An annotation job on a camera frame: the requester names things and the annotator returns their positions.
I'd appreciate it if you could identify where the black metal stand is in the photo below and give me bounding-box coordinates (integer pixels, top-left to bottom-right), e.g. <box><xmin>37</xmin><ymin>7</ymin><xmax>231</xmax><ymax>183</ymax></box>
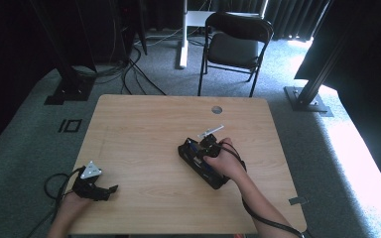
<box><xmin>283</xmin><ymin>0</ymin><xmax>335</xmax><ymax>118</ymax></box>
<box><xmin>29</xmin><ymin>0</ymin><xmax>96</xmax><ymax>106</ymax></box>

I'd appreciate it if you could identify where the person's left hand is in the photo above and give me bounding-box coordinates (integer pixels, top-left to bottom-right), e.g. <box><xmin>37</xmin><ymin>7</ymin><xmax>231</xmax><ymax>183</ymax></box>
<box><xmin>58</xmin><ymin>191</ymin><xmax>93</xmax><ymax>216</ymax></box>

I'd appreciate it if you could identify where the person's right hand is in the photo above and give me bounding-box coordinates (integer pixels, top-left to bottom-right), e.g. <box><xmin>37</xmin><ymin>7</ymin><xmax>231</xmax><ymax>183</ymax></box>
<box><xmin>202</xmin><ymin>137</ymin><xmax>246</xmax><ymax>182</ymax></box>

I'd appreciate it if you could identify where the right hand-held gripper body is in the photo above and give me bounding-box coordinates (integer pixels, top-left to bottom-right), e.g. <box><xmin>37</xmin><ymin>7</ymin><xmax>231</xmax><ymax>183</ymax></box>
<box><xmin>194</xmin><ymin>124</ymin><xmax>226</xmax><ymax>159</ymax></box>

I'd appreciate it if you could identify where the black pencil case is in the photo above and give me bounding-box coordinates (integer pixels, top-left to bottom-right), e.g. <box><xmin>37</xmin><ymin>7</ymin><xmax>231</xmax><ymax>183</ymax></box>
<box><xmin>177</xmin><ymin>137</ymin><xmax>231</xmax><ymax>190</ymax></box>

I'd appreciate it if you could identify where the right hand-held gripper cable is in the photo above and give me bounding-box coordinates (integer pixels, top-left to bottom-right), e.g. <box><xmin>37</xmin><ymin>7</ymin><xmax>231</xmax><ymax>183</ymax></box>
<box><xmin>220</xmin><ymin>142</ymin><xmax>308</xmax><ymax>238</ymax></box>

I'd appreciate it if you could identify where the bundle of floor cables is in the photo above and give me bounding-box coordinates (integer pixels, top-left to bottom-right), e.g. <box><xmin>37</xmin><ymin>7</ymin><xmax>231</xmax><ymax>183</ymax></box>
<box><xmin>71</xmin><ymin>18</ymin><xmax>167</xmax><ymax>97</ymax></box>

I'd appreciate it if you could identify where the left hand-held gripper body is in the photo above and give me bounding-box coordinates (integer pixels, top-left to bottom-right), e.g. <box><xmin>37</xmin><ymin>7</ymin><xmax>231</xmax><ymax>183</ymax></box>
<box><xmin>71</xmin><ymin>160</ymin><xmax>112</xmax><ymax>202</ymax></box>

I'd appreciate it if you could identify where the left hand-held gripper cable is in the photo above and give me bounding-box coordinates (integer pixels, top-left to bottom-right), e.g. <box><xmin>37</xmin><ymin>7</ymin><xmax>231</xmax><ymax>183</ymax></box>
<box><xmin>26</xmin><ymin>166</ymin><xmax>85</xmax><ymax>238</ymax></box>

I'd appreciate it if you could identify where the black folding chair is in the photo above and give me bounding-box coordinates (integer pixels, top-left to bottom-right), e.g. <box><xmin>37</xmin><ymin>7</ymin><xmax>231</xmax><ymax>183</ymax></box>
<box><xmin>196</xmin><ymin>11</ymin><xmax>275</xmax><ymax>98</ymax></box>

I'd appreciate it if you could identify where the hand-held gripper cable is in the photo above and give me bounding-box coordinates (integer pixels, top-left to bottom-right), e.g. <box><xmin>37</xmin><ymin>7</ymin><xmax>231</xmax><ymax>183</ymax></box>
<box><xmin>220</xmin><ymin>142</ymin><xmax>308</xmax><ymax>238</ymax></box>
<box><xmin>26</xmin><ymin>166</ymin><xmax>85</xmax><ymax>238</ymax></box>

